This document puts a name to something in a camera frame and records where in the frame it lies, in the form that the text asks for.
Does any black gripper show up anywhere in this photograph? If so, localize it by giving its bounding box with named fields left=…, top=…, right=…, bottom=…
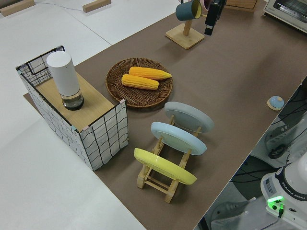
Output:
left=204, top=0, right=227, bottom=36

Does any wooden drawer cabinet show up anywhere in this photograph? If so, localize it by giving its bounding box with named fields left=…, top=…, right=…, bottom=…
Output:
left=224, top=0, right=259, bottom=12

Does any wooden mug tree stand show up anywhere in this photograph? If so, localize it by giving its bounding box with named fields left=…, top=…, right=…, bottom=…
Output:
left=165, top=0, right=205, bottom=50

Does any pink mug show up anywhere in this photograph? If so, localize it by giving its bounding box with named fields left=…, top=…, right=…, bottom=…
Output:
left=201, top=0, right=213, bottom=12

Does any teal mug with yellow inside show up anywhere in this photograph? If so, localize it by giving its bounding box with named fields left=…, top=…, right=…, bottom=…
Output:
left=175, top=0, right=203, bottom=22

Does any brown table mat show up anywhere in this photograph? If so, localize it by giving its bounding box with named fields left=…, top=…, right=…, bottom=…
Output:
left=23, top=0, right=307, bottom=230

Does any yellow corn cob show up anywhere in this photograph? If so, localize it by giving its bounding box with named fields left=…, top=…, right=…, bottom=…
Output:
left=129, top=67, right=173, bottom=81
left=121, top=74, right=160, bottom=91

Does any white toaster oven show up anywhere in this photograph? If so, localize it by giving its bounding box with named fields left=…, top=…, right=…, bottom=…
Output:
left=261, top=0, right=307, bottom=35

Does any grey plate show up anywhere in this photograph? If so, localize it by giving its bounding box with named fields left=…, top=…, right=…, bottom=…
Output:
left=164, top=101, right=215, bottom=134

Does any round wicker basket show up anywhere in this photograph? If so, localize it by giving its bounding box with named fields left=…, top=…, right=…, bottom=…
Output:
left=106, top=57, right=174, bottom=109

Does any blue bell on wooden base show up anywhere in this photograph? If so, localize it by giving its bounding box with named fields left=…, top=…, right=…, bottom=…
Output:
left=267, top=95, right=285, bottom=111

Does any light blue plate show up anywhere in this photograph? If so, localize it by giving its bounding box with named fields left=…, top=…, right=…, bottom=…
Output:
left=151, top=122, right=207, bottom=156

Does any wooden block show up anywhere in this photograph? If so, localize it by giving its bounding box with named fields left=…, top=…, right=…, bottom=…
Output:
left=82, top=0, right=111, bottom=13
left=0, top=2, right=26, bottom=17

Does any light wooden board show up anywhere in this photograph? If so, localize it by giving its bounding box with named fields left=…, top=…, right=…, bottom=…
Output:
left=35, top=71, right=115, bottom=128

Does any yellow plate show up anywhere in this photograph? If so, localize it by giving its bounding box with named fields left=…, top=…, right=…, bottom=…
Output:
left=133, top=148, right=198, bottom=185

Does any white cylinder with dark base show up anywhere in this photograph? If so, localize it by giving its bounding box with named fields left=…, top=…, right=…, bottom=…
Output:
left=46, top=52, right=85, bottom=111

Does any wooden plate rack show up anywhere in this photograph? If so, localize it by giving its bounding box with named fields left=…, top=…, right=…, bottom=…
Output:
left=137, top=114, right=202, bottom=204

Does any black cable coil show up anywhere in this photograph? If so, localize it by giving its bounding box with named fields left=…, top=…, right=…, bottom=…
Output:
left=268, top=145, right=286, bottom=159

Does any thin grey cable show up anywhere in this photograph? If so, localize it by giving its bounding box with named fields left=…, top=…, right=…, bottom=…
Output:
left=33, top=1, right=83, bottom=12

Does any wire basket with white liner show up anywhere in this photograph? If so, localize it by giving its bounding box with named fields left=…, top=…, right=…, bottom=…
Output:
left=16, top=45, right=130, bottom=171

